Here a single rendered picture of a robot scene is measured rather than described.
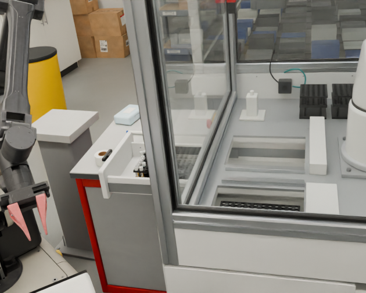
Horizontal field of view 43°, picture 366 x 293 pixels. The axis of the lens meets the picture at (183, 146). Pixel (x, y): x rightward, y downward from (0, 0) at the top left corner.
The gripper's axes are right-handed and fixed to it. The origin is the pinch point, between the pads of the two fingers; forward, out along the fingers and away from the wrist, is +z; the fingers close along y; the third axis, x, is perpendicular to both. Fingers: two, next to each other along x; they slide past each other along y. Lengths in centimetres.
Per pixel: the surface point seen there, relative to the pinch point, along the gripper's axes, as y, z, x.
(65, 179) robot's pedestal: 27, -62, 128
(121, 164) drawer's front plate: 37, -30, 54
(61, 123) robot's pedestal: 33, -83, 109
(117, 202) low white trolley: 37, -27, 83
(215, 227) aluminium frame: 33.6, 13.4, -5.5
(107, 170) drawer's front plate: 29, -27, 45
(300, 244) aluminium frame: 47, 24, -10
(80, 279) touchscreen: 2.5, 16.3, -23.5
